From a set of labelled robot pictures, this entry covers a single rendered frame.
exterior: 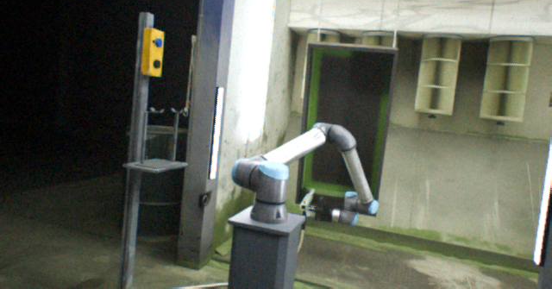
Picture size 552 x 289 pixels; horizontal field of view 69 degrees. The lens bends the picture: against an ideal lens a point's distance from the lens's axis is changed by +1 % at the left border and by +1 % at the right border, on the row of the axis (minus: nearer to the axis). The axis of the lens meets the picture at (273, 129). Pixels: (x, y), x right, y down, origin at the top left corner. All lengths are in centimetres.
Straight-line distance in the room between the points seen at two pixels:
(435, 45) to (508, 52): 59
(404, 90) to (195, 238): 257
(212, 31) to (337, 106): 113
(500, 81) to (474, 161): 78
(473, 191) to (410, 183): 54
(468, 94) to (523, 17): 82
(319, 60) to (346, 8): 101
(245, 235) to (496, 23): 290
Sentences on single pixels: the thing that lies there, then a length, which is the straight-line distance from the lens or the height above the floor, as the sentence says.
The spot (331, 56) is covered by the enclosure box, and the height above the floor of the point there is 161.
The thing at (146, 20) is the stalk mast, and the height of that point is 160.
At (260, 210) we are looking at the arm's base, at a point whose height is 69.
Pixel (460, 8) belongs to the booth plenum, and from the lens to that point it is 400.
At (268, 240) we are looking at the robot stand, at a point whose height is 58.
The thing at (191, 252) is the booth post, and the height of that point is 12.
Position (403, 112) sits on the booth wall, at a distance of 431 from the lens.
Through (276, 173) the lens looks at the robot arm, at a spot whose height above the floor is 88.
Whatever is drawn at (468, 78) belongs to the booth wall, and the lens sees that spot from 436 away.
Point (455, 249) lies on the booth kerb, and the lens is 390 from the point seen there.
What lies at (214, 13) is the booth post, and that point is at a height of 176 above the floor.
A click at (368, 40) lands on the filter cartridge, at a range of 403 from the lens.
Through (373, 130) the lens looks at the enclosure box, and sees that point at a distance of 322.
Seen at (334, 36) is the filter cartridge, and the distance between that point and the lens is 412.
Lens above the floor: 122
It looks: 4 degrees down
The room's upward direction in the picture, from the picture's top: 6 degrees clockwise
